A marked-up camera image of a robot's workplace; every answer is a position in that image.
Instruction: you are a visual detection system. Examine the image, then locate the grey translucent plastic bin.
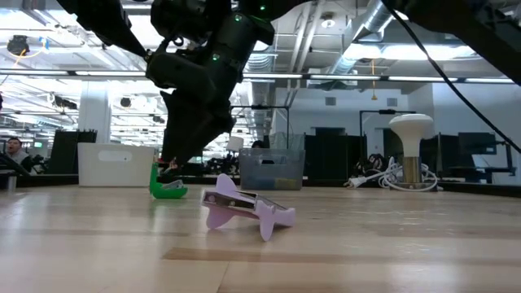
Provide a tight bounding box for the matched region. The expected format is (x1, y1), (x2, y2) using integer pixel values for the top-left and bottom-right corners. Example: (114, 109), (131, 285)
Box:
(239, 147), (306, 191)

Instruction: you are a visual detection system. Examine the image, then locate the green mini stapler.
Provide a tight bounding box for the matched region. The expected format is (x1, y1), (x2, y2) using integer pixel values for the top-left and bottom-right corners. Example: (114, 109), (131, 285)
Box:
(149, 161), (190, 200)

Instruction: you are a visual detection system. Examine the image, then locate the black partition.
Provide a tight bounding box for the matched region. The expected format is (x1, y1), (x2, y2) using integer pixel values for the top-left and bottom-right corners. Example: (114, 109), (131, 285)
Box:
(304, 126), (367, 182)

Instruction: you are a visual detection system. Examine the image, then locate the white lamp cable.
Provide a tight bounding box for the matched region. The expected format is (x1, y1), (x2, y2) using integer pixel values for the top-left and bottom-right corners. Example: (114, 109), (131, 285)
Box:
(344, 155), (440, 192)

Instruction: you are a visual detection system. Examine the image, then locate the black cabinet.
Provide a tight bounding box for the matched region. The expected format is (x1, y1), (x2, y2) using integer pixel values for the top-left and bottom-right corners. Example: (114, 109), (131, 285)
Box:
(50, 129), (98, 175)

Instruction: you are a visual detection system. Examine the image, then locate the pink toy airplane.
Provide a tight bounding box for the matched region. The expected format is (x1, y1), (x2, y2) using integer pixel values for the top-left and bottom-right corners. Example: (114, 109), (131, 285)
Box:
(201, 173), (297, 243)

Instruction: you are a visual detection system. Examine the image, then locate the white mushroom table lamp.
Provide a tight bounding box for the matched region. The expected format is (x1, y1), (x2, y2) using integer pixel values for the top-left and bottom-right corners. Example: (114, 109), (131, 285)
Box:
(388, 113), (435, 190)

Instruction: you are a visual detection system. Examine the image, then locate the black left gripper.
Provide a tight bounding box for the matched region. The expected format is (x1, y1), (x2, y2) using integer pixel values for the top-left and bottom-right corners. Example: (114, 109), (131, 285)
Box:
(56, 0), (149, 59)

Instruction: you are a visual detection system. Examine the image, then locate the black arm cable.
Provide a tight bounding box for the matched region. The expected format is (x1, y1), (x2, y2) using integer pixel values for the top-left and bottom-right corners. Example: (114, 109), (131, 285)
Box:
(382, 0), (521, 155)

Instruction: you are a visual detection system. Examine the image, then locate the person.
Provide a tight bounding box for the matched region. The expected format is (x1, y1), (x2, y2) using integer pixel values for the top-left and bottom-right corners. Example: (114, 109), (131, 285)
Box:
(2, 137), (34, 174)

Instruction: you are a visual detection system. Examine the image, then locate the small white lampshade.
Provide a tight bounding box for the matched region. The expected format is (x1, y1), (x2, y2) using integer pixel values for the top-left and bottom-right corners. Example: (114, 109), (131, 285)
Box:
(226, 136), (244, 153)

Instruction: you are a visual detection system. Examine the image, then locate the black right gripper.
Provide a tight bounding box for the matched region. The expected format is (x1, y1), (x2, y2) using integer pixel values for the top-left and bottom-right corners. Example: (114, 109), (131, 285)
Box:
(145, 53), (237, 164)

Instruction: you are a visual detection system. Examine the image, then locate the black computer monitor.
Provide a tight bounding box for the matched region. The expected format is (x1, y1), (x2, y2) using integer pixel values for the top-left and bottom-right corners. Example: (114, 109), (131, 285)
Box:
(458, 131), (497, 155)

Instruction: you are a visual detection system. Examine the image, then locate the black aluminium table frame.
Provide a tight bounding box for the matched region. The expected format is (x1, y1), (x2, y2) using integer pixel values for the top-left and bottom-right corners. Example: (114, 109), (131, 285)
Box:
(0, 173), (521, 199)

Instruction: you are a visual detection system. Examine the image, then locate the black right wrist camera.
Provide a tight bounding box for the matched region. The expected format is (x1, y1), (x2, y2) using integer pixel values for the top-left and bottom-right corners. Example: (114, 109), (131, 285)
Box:
(149, 0), (213, 48)

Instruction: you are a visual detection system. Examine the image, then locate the white square pillar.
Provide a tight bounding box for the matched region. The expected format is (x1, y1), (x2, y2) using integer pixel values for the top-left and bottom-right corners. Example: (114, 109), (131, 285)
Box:
(77, 80), (113, 144)

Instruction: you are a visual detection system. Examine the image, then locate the silver ribbed air duct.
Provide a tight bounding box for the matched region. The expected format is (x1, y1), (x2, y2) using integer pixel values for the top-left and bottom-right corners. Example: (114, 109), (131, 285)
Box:
(243, 40), (280, 77)

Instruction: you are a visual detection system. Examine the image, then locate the white plastic bin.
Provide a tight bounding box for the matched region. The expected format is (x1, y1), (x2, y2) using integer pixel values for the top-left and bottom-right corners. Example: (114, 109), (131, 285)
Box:
(77, 142), (156, 188)

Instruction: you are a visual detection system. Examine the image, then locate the black ceiling camera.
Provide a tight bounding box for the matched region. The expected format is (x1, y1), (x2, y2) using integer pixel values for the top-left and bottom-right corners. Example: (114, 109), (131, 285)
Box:
(7, 35), (30, 56)

